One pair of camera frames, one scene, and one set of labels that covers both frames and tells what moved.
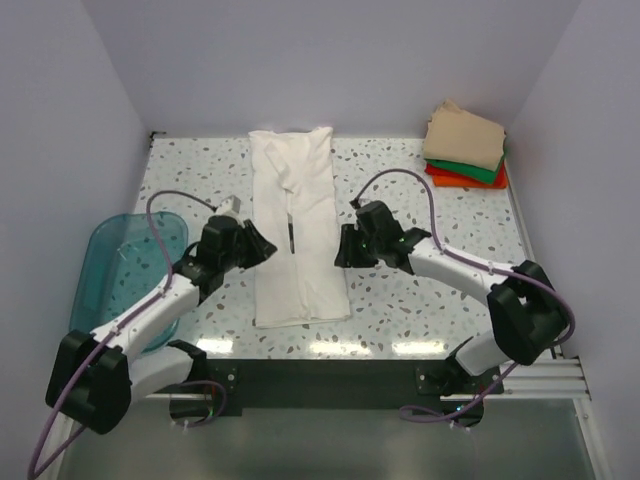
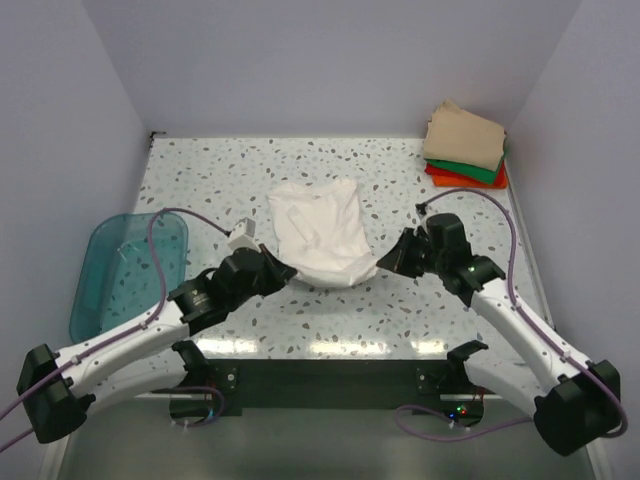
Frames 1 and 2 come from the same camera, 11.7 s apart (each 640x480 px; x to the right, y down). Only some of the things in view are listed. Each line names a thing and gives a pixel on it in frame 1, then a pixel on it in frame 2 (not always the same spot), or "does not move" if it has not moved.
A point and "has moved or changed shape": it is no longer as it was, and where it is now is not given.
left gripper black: [259, 246] → [279, 273]
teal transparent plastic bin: [123, 268] does not move
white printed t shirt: [295, 197] has moved or changed shape
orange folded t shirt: [446, 177] does not move
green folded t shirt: [472, 170] does not move
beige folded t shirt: [454, 135] does not move
